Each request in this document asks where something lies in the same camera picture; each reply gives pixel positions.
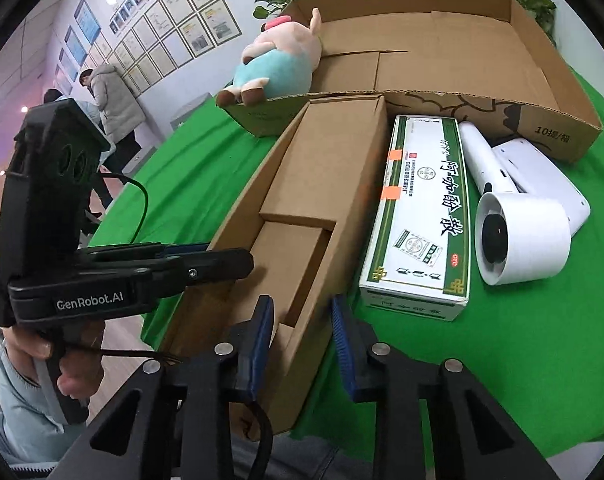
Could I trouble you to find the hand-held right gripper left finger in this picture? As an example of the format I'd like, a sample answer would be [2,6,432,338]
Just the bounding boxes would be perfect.
[47,295,277,480]

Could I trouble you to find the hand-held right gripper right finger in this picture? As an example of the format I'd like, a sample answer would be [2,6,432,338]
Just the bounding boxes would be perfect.
[331,294,562,480]

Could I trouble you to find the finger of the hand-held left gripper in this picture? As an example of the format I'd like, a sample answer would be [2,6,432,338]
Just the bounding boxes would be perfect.
[82,241,213,263]
[147,247,255,313]

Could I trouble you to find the green and white medicine box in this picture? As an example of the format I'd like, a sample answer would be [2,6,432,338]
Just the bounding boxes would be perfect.
[358,115,470,322]

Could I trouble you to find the narrow brown cardboard box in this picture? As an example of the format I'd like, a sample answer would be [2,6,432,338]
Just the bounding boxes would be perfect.
[154,94,389,436]

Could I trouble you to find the pink pig plush toy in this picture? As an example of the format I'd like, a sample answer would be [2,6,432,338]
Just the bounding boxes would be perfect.
[217,8,323,107]

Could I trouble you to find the white hair dryer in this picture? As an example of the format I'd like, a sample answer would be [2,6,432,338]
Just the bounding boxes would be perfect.
[456,121,572,287]

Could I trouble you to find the white plastic device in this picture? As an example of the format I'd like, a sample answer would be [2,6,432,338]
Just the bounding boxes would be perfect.
[490,140,591,236]

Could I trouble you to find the large cardboard box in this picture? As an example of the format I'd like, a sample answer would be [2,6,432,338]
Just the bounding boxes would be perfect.
[222,0,603,163]

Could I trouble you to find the person's left forearm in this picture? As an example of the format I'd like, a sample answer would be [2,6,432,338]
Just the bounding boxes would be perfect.
[0,342,90,466]

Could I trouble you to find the person's left hand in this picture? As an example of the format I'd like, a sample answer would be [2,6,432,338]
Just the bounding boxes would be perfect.
[4,320,107,396]

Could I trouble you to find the person's grey trousers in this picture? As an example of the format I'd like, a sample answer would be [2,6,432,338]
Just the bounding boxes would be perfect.
[229,432,383,480]

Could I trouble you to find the green tablecloth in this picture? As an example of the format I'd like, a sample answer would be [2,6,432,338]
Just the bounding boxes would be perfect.
[84,50,604,461]

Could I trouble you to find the blue wall poster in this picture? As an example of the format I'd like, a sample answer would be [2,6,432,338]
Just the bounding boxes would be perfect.
[74,0,102,45]
[63,26,88,67]

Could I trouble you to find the wall of framed certificates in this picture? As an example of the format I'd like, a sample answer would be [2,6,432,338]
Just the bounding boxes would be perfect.
[52,0,245,96]

